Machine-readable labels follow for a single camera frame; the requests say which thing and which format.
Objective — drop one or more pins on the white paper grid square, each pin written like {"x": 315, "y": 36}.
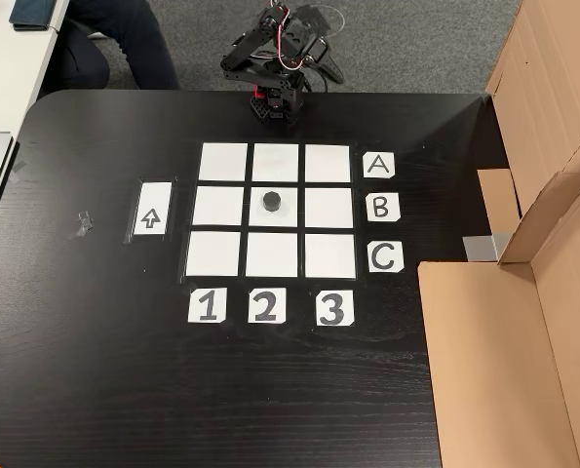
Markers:
{"x": 258, "y": 218}
{"x": 222, "y": 161}
{"x": 213, "y": 254}
{"x": 327, "y": 164}
{"x": 271, "y": 255}
{"x": 218, "y": 206}
{"x": 330, "y": 256}
{"x": 275, "y": 162}
{"x": 329, "y": 207}

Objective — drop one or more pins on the paper sheet number 3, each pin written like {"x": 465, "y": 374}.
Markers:
{"x": 335, "y": 308}

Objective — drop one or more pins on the paper sheet letter C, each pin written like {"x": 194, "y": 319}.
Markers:
{"x": 386, "y": 257}

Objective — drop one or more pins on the white desk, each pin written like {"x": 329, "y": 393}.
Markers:
{"x": 11, "y": 68}

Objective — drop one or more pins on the person's leg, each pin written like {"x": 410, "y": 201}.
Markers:
{"x": 124, "y": 44}

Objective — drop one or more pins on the black round token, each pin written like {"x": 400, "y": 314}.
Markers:
{"x": 271, "y": 201}

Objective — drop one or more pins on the tall brown cardboard panel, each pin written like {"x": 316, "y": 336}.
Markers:
{"x": 552, "y": 73}

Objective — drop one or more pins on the large brown cardboard box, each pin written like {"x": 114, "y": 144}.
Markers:
{"x": 489, "y": 365}

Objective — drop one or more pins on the paper sheet number 2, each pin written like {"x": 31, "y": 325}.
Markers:
{"x": 267, "y": 305}

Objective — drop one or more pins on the paper sheet number 1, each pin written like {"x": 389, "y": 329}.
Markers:
{"x": 207, "y": 305}

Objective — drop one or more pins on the crumpled clear tape piece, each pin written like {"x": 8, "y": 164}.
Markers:
{"x": 81, "y": 225}

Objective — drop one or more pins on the paper sheet letter B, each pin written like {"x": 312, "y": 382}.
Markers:
{"x": 383, "y": 207}

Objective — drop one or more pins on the paper sheet letter A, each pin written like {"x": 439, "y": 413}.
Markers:
{"x": 379, "y": 165}

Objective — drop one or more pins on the flat clear tape piece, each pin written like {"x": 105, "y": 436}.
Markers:
{"x": 19, "y": 170}

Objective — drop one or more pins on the white arrow paper sheet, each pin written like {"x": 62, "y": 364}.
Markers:
{"x": 153, "y": 209}

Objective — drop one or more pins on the dark blue notebook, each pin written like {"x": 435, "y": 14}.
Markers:
{"x": 31, "y": 12}

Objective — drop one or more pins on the grey block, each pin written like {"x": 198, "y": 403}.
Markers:
{"x": 482, "y": 247}

